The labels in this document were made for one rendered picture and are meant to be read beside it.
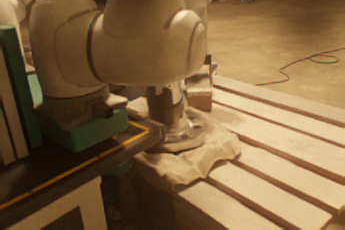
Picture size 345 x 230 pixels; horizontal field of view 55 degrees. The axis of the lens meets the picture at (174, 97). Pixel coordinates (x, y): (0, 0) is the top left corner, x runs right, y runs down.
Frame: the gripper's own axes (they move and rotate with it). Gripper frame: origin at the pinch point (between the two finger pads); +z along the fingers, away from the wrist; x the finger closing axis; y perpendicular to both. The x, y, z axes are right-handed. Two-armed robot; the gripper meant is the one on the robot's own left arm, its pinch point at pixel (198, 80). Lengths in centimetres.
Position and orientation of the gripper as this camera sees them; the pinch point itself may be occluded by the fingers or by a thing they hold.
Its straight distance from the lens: 162.9
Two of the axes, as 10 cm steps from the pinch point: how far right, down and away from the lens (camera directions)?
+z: 0.6, 9.3, 3.7
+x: -10.0, 0.4, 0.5
